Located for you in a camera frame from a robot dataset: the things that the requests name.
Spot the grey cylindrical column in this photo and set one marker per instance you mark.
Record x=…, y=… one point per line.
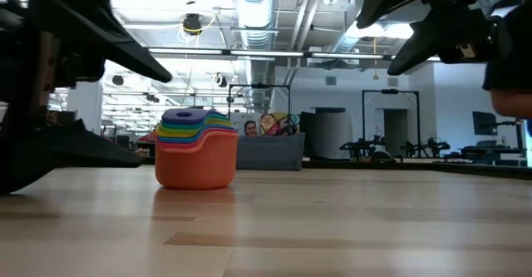
x=332, y=133

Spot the black computer monitor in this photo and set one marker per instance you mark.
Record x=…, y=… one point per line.
x=484, y=123

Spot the orange measuring cup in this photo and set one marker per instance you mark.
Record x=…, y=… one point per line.
x=195, y=164

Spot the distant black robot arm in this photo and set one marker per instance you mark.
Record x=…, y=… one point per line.
x=365, y=148
x=432, y=147

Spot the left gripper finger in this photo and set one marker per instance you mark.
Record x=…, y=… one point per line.
x=54, y=148
x=108, y=36

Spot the ceiling light strip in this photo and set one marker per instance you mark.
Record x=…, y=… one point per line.
x=266, y=53

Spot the yellow measuring cup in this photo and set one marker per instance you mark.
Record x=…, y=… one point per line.
x=174, y=132

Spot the indigo measuring cup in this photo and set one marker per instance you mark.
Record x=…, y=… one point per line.
x=187, y=117

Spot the black ceiling dome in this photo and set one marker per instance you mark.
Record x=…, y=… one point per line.
x=192, y=24

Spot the colourful wall poster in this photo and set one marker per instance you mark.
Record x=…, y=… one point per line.
x=278, y=124

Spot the person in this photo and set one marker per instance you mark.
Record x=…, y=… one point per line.
x=250, y=128

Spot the silver ceiling duct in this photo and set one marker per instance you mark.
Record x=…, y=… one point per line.
x=254, y=11

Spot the red measuring cup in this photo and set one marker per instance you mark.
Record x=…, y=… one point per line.
x=174, y=145

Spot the black aluminium table frame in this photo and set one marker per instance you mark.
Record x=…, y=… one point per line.
x=415, y=166

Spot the dark grey plastic basket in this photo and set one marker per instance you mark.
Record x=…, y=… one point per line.
x=270, y=152

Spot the black gantry frame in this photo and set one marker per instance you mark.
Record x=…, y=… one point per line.
x=390, y=91
x=258, y=86

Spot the light blue measuring cup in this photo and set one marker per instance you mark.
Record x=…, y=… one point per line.
x=216, y=116

